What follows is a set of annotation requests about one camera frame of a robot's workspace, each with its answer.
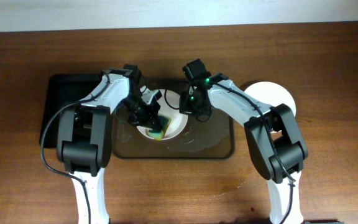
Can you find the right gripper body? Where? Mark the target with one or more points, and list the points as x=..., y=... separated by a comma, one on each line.
x=191, y=107

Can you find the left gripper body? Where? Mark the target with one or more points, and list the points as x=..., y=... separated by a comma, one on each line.
x=143, y=112

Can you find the green yellow sponge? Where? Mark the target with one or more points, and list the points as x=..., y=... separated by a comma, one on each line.
x=158, y=134

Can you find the white plate top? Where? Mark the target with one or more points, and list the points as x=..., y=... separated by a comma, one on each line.
x=178, y=120

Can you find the light blue plate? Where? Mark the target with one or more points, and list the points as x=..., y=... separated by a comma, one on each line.
x=269, y=94

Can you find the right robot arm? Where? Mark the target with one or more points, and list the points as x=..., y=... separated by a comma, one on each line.
x=276, y=145

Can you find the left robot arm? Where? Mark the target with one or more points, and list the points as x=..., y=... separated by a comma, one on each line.
x=84, y=142

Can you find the brown serving tray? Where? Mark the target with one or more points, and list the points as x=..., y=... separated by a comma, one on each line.
x=213, y=139

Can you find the black small tray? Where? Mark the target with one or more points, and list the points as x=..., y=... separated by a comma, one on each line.
x=62, y=90

